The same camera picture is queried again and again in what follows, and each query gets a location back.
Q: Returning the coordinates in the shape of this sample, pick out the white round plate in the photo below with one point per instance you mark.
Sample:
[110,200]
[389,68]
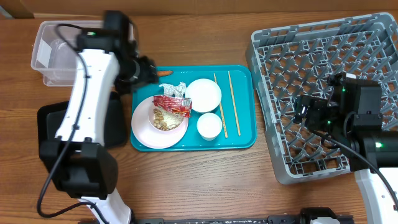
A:
[145,136]

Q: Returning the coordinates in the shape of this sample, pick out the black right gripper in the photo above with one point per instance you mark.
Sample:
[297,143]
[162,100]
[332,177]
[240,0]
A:
[316,109]

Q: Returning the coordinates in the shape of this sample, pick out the white cup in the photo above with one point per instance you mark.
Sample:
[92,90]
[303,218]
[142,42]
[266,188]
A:
[209,126]

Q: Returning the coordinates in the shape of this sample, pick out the pink bowl with food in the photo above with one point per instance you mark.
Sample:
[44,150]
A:
[163,120]

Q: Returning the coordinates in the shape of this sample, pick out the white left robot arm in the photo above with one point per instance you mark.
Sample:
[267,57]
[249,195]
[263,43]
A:
[76,159]

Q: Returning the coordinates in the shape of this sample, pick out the black plastic tray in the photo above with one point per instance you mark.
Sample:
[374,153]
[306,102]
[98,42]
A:
[50,117]

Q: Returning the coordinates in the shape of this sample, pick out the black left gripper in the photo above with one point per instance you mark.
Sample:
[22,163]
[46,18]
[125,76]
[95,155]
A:
[148,74]

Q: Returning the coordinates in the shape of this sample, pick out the clear plastic waste bin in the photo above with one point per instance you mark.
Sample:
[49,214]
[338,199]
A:
[55,60]

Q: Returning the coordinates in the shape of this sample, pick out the orange carrot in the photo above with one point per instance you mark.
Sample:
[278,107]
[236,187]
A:
[164,73]

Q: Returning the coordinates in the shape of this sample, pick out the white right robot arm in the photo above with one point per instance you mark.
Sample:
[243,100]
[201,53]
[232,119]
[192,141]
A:
[351,120]

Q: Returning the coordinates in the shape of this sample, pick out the grey dishwasher rack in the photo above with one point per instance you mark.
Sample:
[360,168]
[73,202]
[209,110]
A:
[287,62]

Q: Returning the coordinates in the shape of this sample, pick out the teal serving tray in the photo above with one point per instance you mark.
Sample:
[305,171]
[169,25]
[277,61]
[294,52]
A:
[244,98]

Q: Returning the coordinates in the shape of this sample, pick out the white tissue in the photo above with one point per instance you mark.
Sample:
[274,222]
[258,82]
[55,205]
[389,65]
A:
[174,91]

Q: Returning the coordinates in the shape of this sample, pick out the white round bowl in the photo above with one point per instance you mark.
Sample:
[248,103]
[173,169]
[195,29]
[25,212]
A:
[205,95]

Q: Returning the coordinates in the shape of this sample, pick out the wooden chopstick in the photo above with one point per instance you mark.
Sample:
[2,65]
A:
[221,111]
[234,103]

